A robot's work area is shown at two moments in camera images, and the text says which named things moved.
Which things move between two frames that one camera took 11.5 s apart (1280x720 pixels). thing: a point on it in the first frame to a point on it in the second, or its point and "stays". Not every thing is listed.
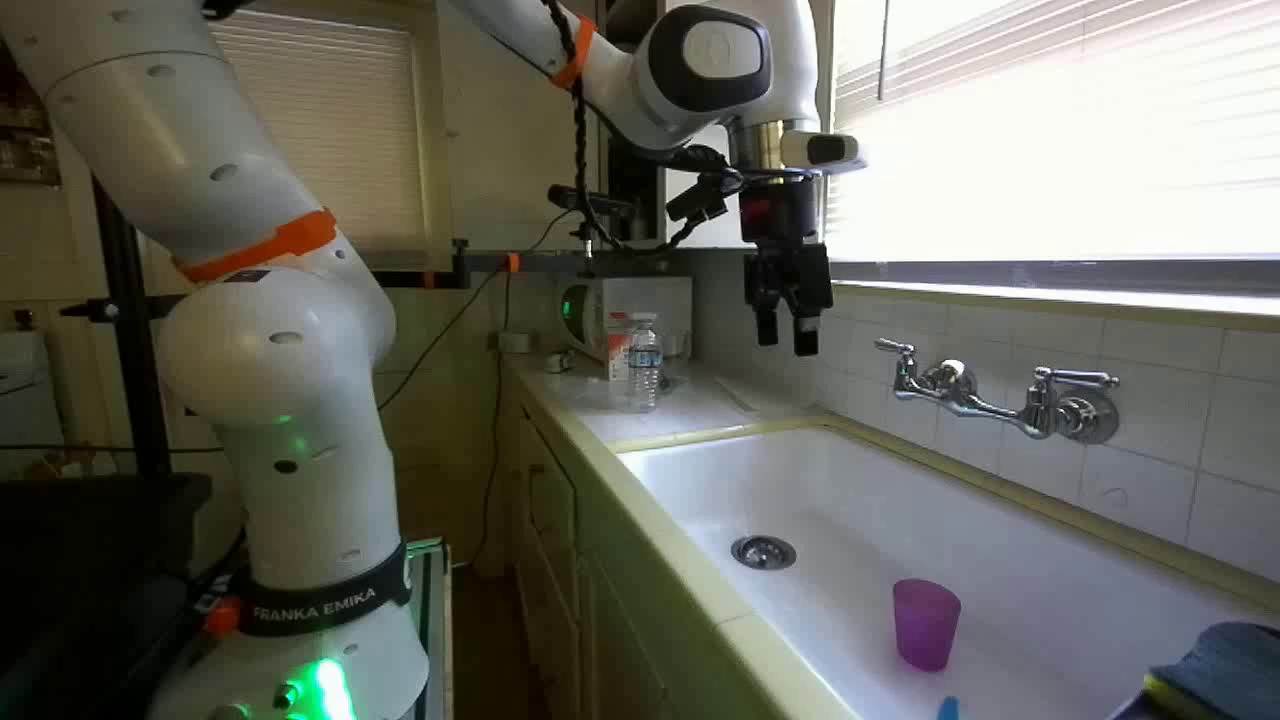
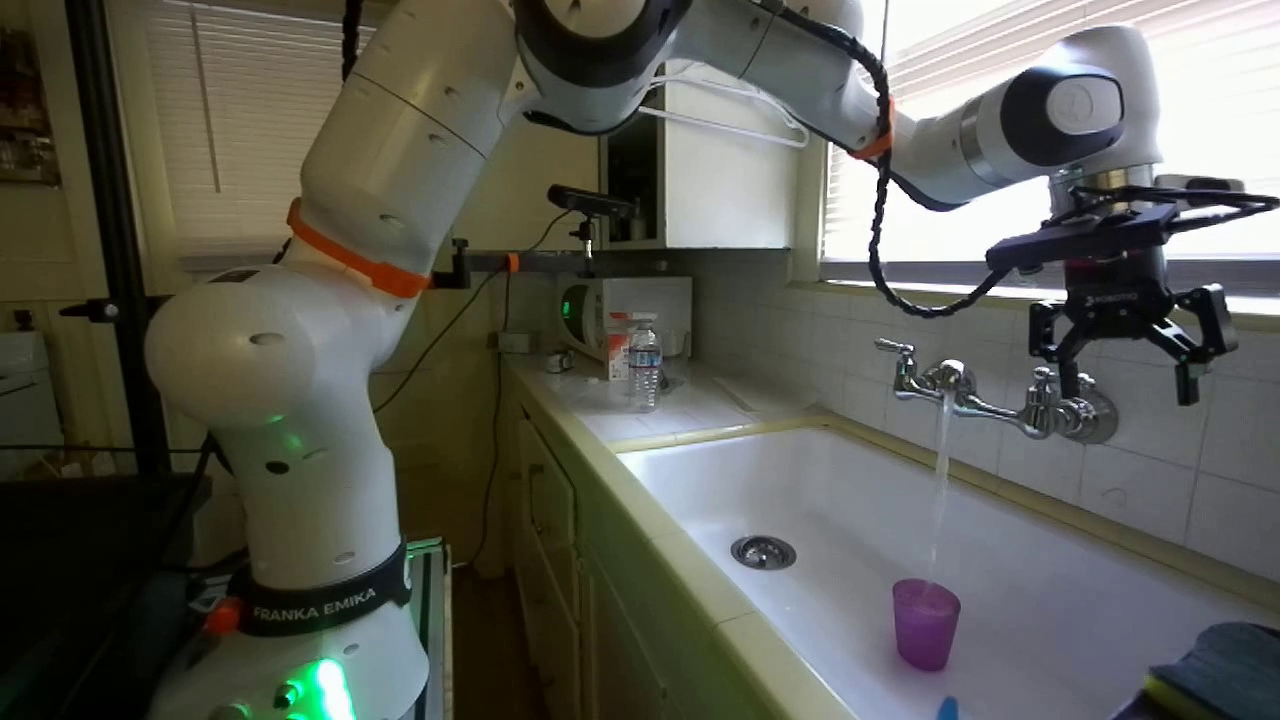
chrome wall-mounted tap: (1063, 402) stays
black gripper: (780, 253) to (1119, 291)
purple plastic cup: (926, 622) stays
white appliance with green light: (664, 299) stays
